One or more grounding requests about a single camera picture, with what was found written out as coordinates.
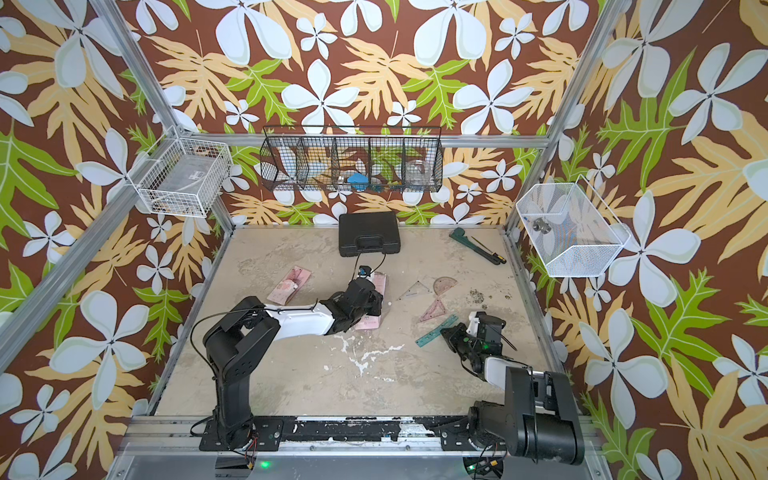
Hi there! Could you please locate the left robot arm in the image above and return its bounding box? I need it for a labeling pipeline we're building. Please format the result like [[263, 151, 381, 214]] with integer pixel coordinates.
[[200, 277, 383, 454]]

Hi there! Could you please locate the white mesh basket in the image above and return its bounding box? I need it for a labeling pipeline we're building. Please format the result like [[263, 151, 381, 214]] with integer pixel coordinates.
[[516, 176, 630, 278]]

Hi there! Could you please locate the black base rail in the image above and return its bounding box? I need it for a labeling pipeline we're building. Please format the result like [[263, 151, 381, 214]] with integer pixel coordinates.
[[194, 415, 506, 453]]

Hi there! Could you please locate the teal ruler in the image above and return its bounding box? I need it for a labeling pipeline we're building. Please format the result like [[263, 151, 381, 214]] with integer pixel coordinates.
[[415, 315, 458, 348]]

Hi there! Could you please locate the green pipe wrench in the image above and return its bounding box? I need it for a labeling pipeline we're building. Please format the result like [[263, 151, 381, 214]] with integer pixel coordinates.
[[449, 228, 507, 265]]

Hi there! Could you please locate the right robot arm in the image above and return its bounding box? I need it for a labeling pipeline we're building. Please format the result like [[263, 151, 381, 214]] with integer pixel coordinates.
[[440, 311, 586, 465]]

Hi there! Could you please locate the white wire basket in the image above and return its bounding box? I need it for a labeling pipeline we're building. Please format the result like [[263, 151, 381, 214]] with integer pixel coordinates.
[[131, 127, 233, 218]]

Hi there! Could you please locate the dark object in mesh basket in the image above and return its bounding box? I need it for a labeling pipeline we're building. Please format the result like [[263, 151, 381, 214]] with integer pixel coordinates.
[[532, 218, 552, 234]]

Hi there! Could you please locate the pink small set square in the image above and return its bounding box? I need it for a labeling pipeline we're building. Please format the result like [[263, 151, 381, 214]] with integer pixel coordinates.
[[419, 299, 447, 322]]

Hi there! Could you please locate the blue object in basket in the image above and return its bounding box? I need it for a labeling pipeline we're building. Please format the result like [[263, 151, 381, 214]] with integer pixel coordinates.
[[347, 172, 370, 191]]

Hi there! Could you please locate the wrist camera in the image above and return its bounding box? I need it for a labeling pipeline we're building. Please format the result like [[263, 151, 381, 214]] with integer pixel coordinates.
[[358, 265, 373, 278], [467, 311, 486, 338]]

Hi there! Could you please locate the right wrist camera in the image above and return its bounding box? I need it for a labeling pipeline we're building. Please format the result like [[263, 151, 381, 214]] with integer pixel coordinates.
[[467, 311, 486, 338]]

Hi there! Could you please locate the clear large set square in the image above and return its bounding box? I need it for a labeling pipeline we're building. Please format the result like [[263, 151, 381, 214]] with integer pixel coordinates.
[[398, 280, 432, 301]]

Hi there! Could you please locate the black wire basket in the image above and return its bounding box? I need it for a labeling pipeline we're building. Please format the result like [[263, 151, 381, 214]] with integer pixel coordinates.
[[256, 125, 444, 192]]

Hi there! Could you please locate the black plastic tool case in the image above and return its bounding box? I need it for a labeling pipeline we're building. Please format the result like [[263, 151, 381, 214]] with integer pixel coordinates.
[[338, 211, 402, 257]]

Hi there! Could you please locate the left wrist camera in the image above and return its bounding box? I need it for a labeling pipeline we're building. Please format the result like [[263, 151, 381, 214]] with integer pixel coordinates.
[[358, 265, 373, 278]]

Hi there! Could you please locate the pink ruler set pouch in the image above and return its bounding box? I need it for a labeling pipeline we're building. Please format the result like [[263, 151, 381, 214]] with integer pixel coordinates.
[[354, 272, 387, 330]]

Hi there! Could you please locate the pink protractor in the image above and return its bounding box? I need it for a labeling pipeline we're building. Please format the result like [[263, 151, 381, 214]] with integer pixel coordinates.
[[432, 276, 458, 297]]

